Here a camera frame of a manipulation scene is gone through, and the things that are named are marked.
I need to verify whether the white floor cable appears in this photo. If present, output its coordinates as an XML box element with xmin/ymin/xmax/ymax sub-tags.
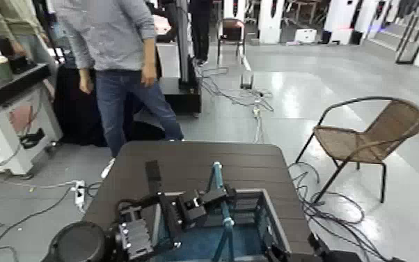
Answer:
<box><xmin>0</xmin><ymin>168</ymin><xmax>77</xmax><ymax>190</ymax></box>

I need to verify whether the green cylindrical cup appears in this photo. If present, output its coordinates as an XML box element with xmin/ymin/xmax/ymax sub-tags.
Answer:
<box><xmin>0</xmin><ymin>54</ymin><xmax>14</xmax><ymax>82</ymax></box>

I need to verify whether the person in green jacket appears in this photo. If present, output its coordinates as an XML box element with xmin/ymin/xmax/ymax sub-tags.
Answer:
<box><xmin>0</xmin><ymin>0</ymin><xmax>58</xmax><ymax>79</ymax></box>

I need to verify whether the black stand with base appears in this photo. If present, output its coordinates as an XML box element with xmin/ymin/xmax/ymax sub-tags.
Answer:
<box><xmin>158</xmin><ymin>0</ymin><xmax>203</xmax><ymax>115</ymax></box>

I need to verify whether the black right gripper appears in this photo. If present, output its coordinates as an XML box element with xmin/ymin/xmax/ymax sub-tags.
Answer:
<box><xmin>264</xmin><ymin>232</ymin><xmax>365</xmax><ymax>262</ymax></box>

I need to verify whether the white box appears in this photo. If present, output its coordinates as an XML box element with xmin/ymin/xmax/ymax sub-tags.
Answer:
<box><xmin>293</xmin><ymin>28</ymin><xmax>318</xmax><ymax>44</ymax></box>

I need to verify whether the brown wicker metal chair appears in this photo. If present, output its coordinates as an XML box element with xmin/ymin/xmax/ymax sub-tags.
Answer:
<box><xmin>294</xmin><ymin>95</ymin><xmax>419</xmax><ymax>204</ymax></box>

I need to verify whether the blue folding crate with handle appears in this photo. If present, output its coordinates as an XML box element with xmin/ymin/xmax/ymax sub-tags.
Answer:
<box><xmin>155</xmin><ymin>160</ymin><xmax>292</xmax><ymax>262</ymax></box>

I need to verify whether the white pillar stand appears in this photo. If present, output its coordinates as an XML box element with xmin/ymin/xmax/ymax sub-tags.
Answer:
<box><xmin>258</xmin><ymin>0</ymin><xmax>285</xmax><ymax>45</ymax></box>

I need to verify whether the white power strip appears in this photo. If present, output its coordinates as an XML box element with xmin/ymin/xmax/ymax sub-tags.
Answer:
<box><xmin>73</xmin><ymin>180</ymin><xmax>86</xmax><ymax>206</ymax></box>

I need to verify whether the person in grey shirt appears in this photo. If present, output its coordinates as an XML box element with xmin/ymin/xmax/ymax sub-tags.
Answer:
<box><xmin>50</xmin><ymin>0</ymin><xmax>186</xmax><ymax>180</ymax></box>

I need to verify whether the black metal frame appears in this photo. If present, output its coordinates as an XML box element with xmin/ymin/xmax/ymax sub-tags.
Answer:
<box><xmin>395</xmin><ymin>0</ymin><xmax>419</xmax><ymax>66</ymax></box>

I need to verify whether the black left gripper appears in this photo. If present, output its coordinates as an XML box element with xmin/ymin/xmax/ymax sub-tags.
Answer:
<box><xmin>145</xmin><ymin>160</ymin><xmax>238</xmax><ymax>245</ymax></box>

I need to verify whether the person in black clothes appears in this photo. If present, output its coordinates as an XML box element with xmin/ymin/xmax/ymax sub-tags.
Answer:
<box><xmin>189</xmin><ymin>0</ymin><xmax>210</xmax><ymax>68</ymax></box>

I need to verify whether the black cable bundle on cart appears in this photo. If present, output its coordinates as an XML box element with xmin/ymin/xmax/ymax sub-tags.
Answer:
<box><xmin>19</xmin><ymin>128</ymin><xmax>46</xmax><ymax>149</ymax></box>

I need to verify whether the black floor cable bundle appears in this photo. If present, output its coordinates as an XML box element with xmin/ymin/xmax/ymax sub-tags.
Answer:
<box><xmin>289</xmin><ymin>162</ymin><xmax>408</xmax><ymax>262</ymax></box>

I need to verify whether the grey floor cable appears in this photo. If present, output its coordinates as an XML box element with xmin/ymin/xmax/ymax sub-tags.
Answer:
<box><xmin>0</xmin><ymin>186</ymin><xmax>74</xmax><ymax>262</ymax></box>

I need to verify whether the dark metal chair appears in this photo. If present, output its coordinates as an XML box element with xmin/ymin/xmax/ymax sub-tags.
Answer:
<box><xmin>216</xmin><ymin>18</ymin><xmax>247</xmax><ymax>58</ymax></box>

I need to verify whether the table with black cloth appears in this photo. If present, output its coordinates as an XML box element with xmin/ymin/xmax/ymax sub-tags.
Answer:
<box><xmin>53</xmin><ymin>54</ymin><xmax>166</xmax><ymax>147</ymax></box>

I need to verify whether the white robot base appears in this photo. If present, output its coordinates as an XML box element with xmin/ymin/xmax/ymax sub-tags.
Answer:
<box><xmin>322</xmin><ymin>0</ymin><xmax>360</xmax><ymax>45</ymax></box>

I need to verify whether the small black floor bracket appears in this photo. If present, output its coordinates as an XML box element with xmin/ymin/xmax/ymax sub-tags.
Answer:
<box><xmin>240</xmin><ymin>71</ymin><xmax>254</xmax><ymax>91</ymax></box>

